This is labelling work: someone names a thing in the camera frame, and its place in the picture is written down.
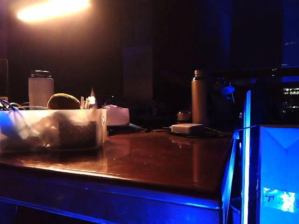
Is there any white bottle with dark lid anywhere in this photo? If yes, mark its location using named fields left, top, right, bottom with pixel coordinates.
left=28, top=70, right=55, bottom=110

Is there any blue lanyard strap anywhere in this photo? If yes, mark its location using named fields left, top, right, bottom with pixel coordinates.
left=0, top=98, right=20, bottom=112

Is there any dark screen with lit lines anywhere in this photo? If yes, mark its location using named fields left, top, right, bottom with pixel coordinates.
left=281, top=86, right=299, bottom=113

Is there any tall cardboard box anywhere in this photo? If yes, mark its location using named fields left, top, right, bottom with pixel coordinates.
left=258, top=124, right=299, bottom=224

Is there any small round metal tin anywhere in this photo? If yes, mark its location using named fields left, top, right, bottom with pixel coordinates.
left=176, top=111, right=192, bottom=125

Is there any brown fuzzy kiwi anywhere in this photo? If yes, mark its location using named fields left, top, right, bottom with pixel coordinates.
left=47, top=93, right=81, bottom=110

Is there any white power adapter brick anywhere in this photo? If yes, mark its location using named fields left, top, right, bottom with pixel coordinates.
left=171, top=123, right=206, bottom=135

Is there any dotted pattern dark box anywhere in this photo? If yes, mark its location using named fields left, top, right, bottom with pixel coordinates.
left=58, top=120, right=98, bottom=147

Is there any translucent plastic storage box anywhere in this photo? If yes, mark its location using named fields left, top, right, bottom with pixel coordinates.
left=0, top=108, right=108, bottom=154

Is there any pale soft tissue pack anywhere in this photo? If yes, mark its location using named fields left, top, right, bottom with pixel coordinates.
left=101, top=105, right=130, bottom=127

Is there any white cable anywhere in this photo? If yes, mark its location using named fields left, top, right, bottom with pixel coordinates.
left=9, top=102, right=49, bottom=111

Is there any slim metal thermos bottle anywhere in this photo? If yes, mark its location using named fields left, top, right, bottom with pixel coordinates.
left=191, top=69, right=209, bottom=125

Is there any blue lit vertical post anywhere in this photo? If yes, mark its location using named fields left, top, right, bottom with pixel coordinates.
left=242, top=89, right=253, bottom=224

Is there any dark bottle with tag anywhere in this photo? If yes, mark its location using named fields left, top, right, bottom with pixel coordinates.
left=213, top=77, right=236, bottom=125

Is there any blue flat notebook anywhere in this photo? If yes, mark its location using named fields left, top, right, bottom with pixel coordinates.
left=128, top=123, right=146, bottom=132

